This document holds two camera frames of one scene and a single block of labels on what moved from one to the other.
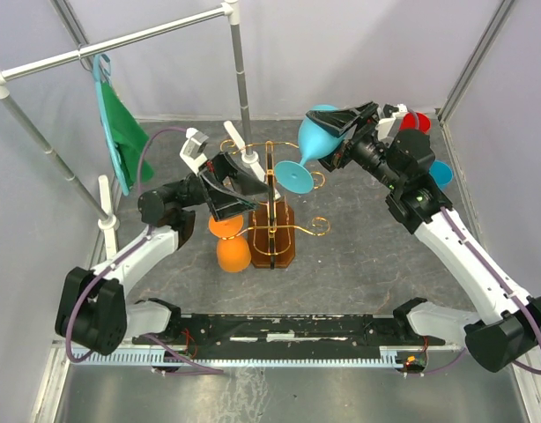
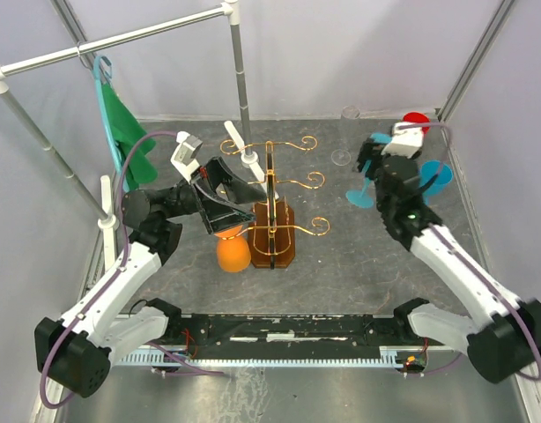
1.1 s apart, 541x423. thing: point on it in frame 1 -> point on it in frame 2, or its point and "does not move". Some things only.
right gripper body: (363, 135) -> (369, 151)
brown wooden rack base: (285, 237) does not move
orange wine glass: (233, 254) does not move
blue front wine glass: (441, 172) does not move
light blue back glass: (314, 144) -> (363, 197)
